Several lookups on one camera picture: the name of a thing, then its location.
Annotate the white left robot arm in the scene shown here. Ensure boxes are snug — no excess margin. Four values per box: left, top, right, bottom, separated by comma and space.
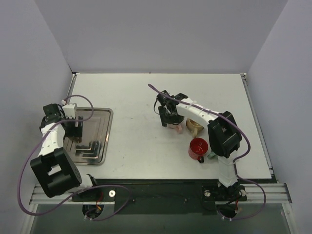
30, 103, 100, 201

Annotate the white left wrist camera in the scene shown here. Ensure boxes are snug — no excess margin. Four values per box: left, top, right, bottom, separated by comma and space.
62, 103, 77, 119

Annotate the cream mug with blue drips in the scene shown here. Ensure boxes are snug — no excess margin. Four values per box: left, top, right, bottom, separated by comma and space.
186, 118, 204, 138

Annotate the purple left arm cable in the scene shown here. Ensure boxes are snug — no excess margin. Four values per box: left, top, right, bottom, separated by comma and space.
18, 94, 134, 222

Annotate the teal green mug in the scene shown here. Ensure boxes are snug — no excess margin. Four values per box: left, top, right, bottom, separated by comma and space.
207, 151, 216, 159

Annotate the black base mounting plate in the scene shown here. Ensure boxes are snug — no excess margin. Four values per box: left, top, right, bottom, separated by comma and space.
72, 179, 247, 215

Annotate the red mug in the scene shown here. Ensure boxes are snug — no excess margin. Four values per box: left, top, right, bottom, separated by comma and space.
188, 137, 209, 163

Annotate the stainless steel tray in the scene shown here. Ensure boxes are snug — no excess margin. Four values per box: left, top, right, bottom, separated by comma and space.
63, 108, 113, 165

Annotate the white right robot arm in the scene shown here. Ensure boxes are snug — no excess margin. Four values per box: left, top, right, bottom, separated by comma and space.
156, 91, 245, 199

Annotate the pink mug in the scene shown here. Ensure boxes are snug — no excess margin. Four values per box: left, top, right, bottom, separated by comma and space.
167, 123, 183, 134

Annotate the aluminium table edge rail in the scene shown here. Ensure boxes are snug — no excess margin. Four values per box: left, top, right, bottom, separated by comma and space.
240, 73, 292, 204

